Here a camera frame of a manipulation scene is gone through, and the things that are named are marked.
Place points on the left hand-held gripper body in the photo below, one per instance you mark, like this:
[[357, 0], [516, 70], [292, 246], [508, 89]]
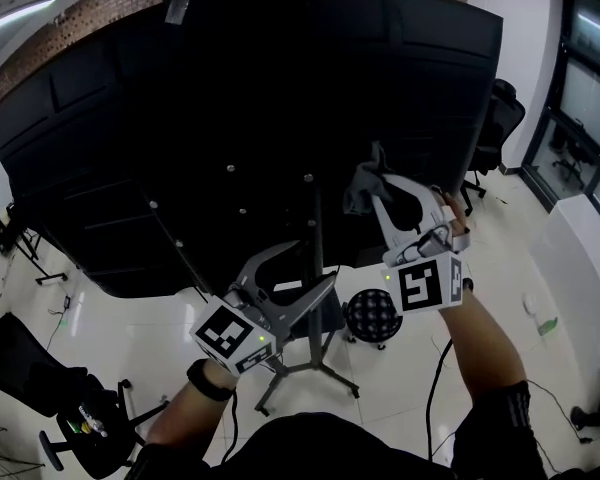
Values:
[[230, 335]]

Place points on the round black dotted stool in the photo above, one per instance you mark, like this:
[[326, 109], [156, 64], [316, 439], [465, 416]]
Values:
[[372, 315]]

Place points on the long ceiling light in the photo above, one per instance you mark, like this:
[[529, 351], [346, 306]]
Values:
[[15, 18]]

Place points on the person's right hand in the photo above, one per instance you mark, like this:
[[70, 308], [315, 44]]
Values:
[[455, 215]]

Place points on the black wristband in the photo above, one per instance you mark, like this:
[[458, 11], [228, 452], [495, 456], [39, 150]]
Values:
[[207, 380]]

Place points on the person's right forearm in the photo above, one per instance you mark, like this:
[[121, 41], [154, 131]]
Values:
[[480, 348]]

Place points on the small bottle with yellow cap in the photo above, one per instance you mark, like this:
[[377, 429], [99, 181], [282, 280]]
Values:
[[94, 422]]

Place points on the large black television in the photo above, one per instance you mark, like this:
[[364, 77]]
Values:
[[230, 93]]

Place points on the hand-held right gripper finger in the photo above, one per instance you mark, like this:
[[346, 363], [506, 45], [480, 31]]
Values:
[[386, 223], [430, 198]]

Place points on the black TV stand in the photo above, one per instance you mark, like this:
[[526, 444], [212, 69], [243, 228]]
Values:
[[318, 268]]

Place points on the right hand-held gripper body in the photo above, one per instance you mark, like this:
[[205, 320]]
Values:
[[420, 285]]

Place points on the gray cloth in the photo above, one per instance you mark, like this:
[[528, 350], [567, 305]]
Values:
[[367, 188]]

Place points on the black mesh office chair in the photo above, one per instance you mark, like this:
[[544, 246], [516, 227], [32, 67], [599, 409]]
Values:
[[500, 128]]

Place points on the person's black clothing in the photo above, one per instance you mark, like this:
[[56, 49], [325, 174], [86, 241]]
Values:
[[340, 448]]

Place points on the black office chair with armrests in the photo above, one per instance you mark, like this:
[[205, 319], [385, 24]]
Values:
[[55, 383]]

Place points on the person's left forearm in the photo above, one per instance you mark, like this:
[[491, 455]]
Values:
[[180, 413]]

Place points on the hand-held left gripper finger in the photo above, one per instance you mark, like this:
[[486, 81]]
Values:
[[312, 300], [260, 265]]

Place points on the black rolling rack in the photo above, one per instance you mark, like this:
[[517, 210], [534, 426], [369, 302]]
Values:
[[25, 248]]

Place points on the green floor item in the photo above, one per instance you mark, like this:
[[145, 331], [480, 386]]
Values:
[[547, 327]]

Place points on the dark framed glass window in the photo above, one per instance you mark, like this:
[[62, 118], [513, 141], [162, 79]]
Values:
[[580, 98]]

